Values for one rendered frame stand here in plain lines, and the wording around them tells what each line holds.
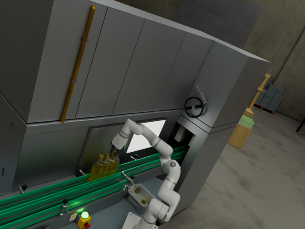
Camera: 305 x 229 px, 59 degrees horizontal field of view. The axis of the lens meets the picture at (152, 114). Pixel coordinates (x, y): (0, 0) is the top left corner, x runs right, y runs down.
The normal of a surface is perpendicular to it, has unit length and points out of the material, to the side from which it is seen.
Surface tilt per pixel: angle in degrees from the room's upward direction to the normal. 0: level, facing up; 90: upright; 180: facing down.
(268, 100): 90
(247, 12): 90
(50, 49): 90
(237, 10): 90
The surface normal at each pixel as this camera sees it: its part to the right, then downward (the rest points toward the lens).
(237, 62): -0.63, 0.07
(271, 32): -0.19, 0.32
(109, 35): 0.69, 0.51
